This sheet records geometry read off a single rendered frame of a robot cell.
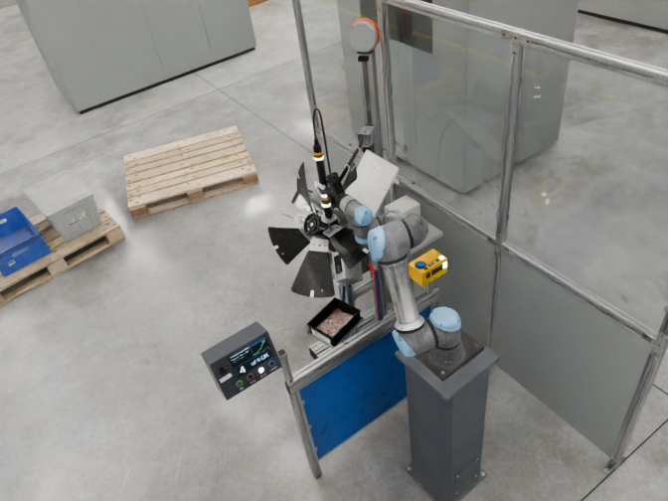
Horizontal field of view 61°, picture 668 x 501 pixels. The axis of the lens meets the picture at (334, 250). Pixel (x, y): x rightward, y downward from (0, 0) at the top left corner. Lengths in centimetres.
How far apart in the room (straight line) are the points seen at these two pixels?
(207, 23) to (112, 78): 142
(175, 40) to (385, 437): 602
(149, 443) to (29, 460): 73
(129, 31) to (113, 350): 458
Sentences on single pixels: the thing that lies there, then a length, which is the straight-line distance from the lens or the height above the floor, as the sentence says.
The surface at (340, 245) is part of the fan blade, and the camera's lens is 264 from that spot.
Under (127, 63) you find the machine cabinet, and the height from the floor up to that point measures 42.
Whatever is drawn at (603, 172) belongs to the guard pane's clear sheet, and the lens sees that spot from 238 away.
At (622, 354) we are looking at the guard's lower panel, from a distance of 282.
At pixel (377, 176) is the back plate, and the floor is 129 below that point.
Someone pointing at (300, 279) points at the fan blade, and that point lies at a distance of 279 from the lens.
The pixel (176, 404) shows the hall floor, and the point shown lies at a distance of 381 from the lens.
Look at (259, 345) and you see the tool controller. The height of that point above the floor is 122.
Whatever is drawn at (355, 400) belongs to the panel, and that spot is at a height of 41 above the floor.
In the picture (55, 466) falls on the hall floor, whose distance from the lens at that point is 391.
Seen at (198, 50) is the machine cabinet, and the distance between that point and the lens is 815.
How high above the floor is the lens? 290
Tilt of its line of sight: 40 degrees down
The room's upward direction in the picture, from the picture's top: 9 degrees counter-clockwise
